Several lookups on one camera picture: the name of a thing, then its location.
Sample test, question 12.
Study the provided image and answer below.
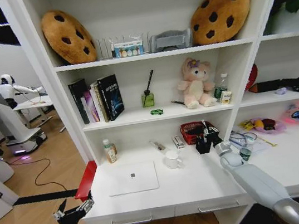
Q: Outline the white kiosk robot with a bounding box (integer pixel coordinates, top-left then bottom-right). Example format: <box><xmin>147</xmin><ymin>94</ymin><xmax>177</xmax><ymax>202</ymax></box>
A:
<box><xmin>0</xmin><ymin>67</ymin><xmax>50</xmax><ymax>158</ymax></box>

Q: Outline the yellow pen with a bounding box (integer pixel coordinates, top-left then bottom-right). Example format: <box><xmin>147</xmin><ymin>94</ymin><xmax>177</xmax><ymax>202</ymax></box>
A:
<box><xmin>256</xmin><ymin>133</ymin><xmax>279</xmax><ymax>150</ymax></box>

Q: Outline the black floor strip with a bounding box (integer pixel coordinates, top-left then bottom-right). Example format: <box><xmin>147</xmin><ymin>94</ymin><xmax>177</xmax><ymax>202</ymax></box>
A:
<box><xmin>11</xmin><ymin>188</ymin><xmax>80</xmax><ymax>207</ymax></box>

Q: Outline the pink plush bunny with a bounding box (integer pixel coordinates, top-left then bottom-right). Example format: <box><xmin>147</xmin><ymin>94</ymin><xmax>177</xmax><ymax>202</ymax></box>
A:
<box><xmin>173</xmin><ymin>54</ymin><xmax>219</xmax><ymax>112</ymax></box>

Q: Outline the purple plate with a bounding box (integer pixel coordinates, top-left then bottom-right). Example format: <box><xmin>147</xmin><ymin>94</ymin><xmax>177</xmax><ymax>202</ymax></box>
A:
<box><xmin>250</xmin><ymin>113</ymin><xmax>288</xmax><ymax>138</ymax></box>

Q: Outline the round cookie plush pillow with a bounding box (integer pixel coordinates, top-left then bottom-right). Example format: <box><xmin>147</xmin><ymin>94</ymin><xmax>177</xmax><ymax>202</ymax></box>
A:
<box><xmin>38</xmin><ymin>4</ymin><xmax>99</xmax><ymax>69</ymax></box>
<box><xmin>186</xmin><ymin>0</ymin><xmax>257</xmax><ymax>47</ymax></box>

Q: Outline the clear cup with green label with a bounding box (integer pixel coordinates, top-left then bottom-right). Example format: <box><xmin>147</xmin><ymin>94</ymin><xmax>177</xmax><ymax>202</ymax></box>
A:
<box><xmin>238</xmin><ymin>145</ymin><xmax>255</xmax><ymax>163</ymax></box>

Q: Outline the blue white coiled cable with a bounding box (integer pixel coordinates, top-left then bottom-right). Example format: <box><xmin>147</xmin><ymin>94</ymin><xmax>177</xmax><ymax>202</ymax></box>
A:
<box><xmin>228</xmin><ymin>127</ymin><xmax>260</xmax><ymax>152</ymax></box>

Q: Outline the white mug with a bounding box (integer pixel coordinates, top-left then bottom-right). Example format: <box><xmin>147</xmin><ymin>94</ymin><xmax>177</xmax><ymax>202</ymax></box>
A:
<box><xmin>162</xmin><ymin>148</ymin><xmax>185</xmax><ymax>172</ymax></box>

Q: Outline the black book with blue print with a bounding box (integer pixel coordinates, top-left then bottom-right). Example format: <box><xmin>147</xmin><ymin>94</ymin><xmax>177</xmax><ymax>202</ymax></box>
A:
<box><xmin>95</xmin><ymin>72</ymin><xmax>127</xmax><ymax>123</ymax></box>

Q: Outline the silver drawer handle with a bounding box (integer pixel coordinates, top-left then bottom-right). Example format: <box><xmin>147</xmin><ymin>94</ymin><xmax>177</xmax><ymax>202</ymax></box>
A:
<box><xmin>197</xmin><ymin>198</ymin><xmax>241</xmax><ymax>213</ymax></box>
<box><xmin>110</xmin><ymin>214</ymin><xmax>153</xmax><ymax>224</ymax></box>

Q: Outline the red round object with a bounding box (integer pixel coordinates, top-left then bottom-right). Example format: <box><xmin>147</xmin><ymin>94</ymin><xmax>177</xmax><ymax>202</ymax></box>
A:
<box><xmin>243</xmin><ymin>63</ymin><xmax>262</xmax><ymax>94</ymax></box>

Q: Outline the black pen holder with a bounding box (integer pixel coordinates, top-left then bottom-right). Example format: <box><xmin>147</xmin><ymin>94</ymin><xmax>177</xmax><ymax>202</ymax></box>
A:
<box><xmin>194</xmin><ymin>134</ymin><xmax>215</xmax><ymax>155</ymax></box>

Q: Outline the small cream drink carton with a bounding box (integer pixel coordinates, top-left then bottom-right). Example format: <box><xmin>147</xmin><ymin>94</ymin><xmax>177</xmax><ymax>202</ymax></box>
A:
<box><xmin>218</xmin><ymin>89</ymin><xmax>234</xmax><ymax>106</ymax></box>

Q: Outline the clear acrylic organizer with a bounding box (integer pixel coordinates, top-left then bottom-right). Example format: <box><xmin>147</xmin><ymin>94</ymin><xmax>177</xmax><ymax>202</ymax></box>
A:
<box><xmin>94</xmin><ymin>30</ymin><xmax>153</xmax><ymax>62</ymax></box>

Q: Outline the white shelf desk unit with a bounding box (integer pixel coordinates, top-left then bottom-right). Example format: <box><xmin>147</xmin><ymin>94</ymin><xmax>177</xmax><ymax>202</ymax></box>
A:
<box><xmin>0</xmin><ymin>0</ymin><xmax>299</xmax><ymax>224</ymax></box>

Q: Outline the small purple object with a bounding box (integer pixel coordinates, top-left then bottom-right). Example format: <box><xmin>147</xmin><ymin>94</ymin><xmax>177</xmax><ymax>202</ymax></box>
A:
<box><xmin>274</xmin><ymin>86</ymin><xmax>288</xmax><ymax>96</ymax></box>

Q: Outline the brown gold book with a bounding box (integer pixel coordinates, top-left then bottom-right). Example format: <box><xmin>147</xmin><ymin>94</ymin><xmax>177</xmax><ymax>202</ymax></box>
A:
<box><xmin>93</xmin><ymin>80</ymin><xmax>111</xmax><ymax>124</ymax></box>

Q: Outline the green reed diffuser bottle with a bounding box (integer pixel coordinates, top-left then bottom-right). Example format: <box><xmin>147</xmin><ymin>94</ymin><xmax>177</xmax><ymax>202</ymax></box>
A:
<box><xmin>137</xmin><ymin>69</ymin><xmax>159</xmax><ymax>109</ymax></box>

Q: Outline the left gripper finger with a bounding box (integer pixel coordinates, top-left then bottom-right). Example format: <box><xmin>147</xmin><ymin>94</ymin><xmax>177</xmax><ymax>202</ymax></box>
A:
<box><xmin>50</xmin><ymin>198</ymin><xmax>70</xmax><ymax>221</ymax></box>
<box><xmin>75</xmin><ymin>190</ymin><xmax>96</xmax><ymax>216</ymax></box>

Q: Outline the yellow snack packet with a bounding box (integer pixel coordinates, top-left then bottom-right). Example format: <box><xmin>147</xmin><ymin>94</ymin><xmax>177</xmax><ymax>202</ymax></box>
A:
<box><xmin>237</xmin><ymin>119</ymin><xmax>254</xmax><ymax>131</ymax></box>

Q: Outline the box with coloured dots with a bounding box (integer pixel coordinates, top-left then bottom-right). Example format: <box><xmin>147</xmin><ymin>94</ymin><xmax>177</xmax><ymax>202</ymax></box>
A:
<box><xmin>112</xmin><ymin>38</ymin><xmax>145</xmax><ymax>60</ymax></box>

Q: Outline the thin white book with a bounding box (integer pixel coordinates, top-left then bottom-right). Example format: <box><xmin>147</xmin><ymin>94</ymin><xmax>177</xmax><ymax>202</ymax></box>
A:
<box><xmin>80</xmin><ymin>95</ymin><xmax>91</xmax><ymax>125</ymax></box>

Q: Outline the green toy car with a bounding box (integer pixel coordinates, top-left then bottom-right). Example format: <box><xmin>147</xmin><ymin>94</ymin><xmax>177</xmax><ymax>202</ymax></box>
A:
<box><xmin>149</xmin><ymin>108</ymin><xmax>165</xmax><ymax>117</ymax></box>

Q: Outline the white humanoid robot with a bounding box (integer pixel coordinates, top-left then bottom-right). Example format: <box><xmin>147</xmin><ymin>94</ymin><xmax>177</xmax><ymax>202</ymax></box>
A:
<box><xmin>0</xmin><ymin>68</ymin><xmax>48</xmax><ymax>112</ymax></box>

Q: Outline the brown tea bottle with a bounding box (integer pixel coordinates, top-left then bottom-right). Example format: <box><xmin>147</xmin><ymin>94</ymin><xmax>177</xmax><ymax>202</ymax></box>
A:
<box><xmin>101</xmin><ymin>138</ymin><xmax>119</xmax><ymax>165</ymax></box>

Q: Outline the black hair clip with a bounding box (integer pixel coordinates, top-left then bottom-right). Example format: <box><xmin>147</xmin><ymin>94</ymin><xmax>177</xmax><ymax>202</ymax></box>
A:
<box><xmin>170</xmin><ymin>98</ymin><xmax>186</xmax><ymax>108</ymax></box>

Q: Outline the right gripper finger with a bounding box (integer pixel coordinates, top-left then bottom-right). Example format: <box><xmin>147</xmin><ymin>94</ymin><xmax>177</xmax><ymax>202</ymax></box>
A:
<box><xmin>207</xmin><ymin>124</ymin><xmax>220</xmax><ymax>137</ymax></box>
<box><xmin>200</xmin><ymin>119</ymin><xmax>210</xmax><ymax>139</ymax></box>

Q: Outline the white laptop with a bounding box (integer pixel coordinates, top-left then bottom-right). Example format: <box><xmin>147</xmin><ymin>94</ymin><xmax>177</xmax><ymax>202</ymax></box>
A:
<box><xmin>104</xmin><ymin>159</ymin><xmax>161</xmax><ymax>198</ymax></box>

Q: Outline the dark red toy fruit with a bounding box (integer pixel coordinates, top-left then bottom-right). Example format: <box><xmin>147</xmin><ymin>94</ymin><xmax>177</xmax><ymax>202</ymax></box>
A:
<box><xmin>262</xmin><ymin>117</ymin><xmax>279</xmax><ymax>133</ymax></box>

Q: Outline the plain black book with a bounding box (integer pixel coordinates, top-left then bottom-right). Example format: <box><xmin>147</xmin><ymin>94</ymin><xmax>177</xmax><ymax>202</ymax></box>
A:
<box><xmin>67</xmin><ymin>77</ymin><xmax>94</xmax><ymax>126</ymax></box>

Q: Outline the water bottle with green label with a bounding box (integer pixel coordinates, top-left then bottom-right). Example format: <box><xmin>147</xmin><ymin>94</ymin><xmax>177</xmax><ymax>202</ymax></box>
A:
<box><xmin>211</xmin><ymin>72</ymin><xmax>232</xmax><ymax>101</ymax></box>

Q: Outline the purple book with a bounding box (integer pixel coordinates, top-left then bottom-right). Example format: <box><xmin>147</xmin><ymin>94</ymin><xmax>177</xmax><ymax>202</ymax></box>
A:
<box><xmin>82</xmin><ymin>89</ymin><xmax>101</xmax><ymax>125</ymax></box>

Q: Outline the white background table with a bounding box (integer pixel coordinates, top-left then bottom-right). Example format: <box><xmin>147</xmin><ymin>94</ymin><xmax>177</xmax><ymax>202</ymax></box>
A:
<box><xmin>12</xmin><ymin>92</ymin><xmax>67</xmax><ymax>139</ymax></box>

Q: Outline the red mesh basket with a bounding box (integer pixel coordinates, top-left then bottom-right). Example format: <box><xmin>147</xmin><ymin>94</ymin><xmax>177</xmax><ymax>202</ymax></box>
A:
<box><xmin>179</xmin><ymin>119</ymin><xmax>220</xmax><ymax>147</ymax></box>

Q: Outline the black floor cable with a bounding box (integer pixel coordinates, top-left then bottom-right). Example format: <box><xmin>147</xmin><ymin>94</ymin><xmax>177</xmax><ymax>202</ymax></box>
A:
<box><xmin>7</xmin><ymin>154</ymin><xmax>70</xmax><ymax>200</ymax></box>

